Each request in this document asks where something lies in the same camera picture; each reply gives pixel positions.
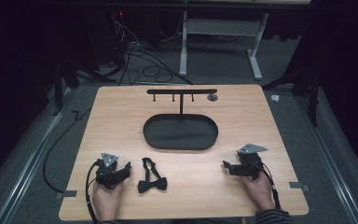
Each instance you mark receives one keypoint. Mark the person's left hand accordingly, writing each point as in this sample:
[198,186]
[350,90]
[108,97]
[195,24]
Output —
[106,201]

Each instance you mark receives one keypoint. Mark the grey tape piece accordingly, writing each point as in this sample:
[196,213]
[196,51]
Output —
[299,186]
[66,194]

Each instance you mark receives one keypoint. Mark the person's right hand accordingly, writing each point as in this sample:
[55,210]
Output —
[258,191]

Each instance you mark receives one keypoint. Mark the black hook rack with tray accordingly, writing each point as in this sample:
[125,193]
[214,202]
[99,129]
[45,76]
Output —
[180,133]

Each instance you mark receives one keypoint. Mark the black bow tie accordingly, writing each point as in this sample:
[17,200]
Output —
[152,184]

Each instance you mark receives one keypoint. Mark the white desk frame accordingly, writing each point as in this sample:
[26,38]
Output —
[220,27]

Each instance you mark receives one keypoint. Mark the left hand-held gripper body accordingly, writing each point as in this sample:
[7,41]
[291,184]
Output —
[107,174]

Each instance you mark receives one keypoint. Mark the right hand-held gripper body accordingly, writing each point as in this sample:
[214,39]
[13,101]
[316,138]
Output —
[249,163]

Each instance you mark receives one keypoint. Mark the small white scrap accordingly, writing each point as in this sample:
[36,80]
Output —
[275,98]

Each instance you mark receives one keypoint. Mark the black metal stand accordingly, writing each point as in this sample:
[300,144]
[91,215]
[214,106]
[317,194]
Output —
[59,87]
[313,93]

